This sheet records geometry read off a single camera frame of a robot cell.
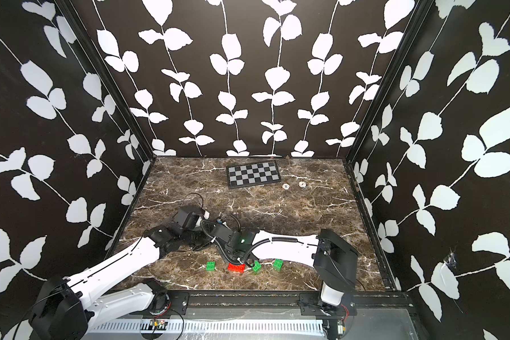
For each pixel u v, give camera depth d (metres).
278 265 0.80
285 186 1.08
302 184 1.10
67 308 0.38
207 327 0.70
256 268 0.79
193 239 0.67
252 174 1.11
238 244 0.60
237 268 0.82
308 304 0.73
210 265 0.82
